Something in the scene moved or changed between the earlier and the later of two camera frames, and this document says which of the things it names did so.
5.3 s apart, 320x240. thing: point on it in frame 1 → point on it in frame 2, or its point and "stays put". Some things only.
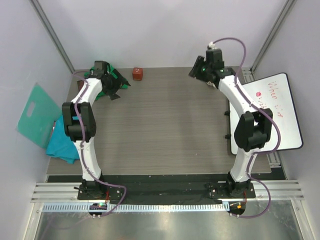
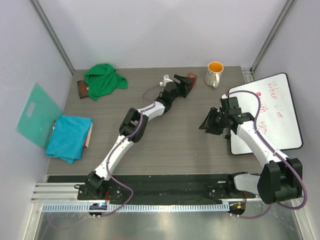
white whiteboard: (274, 95) stays put
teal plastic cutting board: (37, 127) stays put
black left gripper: (112, 93) → (183, 83)
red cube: (137, 73) → (192, 75)
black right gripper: (196, 72) → (209, 122)
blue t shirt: (61, 145) stays put
